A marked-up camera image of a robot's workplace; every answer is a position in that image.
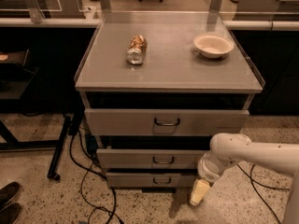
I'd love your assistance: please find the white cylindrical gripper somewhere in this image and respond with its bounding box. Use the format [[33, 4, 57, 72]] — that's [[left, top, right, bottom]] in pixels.
[[190, 151, 233, 206]]

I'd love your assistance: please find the grey drawer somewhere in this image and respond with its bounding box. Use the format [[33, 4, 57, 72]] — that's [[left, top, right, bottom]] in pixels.
[[85, 108, 249, 136], [107, 173, 196, 188], [97, 149, 206, 169]]

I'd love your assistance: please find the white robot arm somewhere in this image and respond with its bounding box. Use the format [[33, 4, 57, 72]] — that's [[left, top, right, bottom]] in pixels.
[[190, 133, 299, 224]]

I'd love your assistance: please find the grey bottom drawer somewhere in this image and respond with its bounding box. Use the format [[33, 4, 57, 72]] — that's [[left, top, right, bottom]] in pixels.
[[107, 173, 196, 188]]

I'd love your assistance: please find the grey drawer cabinet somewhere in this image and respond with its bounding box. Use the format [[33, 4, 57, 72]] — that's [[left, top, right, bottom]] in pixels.
[[74, 10, 265, 194]]

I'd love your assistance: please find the grey top drawer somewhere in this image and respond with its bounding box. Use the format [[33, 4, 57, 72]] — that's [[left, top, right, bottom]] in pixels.
[[85, 108, 249, 136]]

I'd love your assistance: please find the white paper bowl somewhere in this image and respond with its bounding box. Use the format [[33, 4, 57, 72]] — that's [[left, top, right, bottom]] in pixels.
[[193, 34, 235, 59]]

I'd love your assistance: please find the crushed golden drink can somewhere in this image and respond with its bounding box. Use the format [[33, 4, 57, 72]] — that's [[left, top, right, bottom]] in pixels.
[[127, 35, 148, 65]]

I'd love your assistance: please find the dark shoe upper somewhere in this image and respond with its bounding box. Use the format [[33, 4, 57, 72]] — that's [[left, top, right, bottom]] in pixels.
[[0, 182, 21, 209]]

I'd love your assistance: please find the dark shoe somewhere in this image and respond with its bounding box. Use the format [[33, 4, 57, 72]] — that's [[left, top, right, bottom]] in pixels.
[[0, 203, 21, 224], [0, 182, 21, 209]]

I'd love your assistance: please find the dark shoe lower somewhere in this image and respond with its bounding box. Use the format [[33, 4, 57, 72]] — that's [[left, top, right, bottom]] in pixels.
[[0, 203, 21, 224]]

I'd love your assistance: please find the black floor cable right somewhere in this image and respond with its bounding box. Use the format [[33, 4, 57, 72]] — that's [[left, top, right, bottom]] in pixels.
[[236, 163, 291, 224]]

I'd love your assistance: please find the black floor cable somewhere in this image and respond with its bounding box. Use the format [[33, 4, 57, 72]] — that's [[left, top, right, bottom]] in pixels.
[[236, 163, 291, 224], [68, 126, 125, 224]]

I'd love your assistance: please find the black floor cable left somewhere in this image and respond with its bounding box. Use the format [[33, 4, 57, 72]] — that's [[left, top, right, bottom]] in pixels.
[[68, 126, 125, 224]]

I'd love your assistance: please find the white horizontal rail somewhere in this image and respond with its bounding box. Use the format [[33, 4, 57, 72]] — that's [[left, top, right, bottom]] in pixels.
[[0, 18, 299, 31]]

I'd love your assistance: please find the black side table frame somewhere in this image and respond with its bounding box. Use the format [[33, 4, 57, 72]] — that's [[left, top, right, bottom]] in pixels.
[[0, 49, 70, 181]]

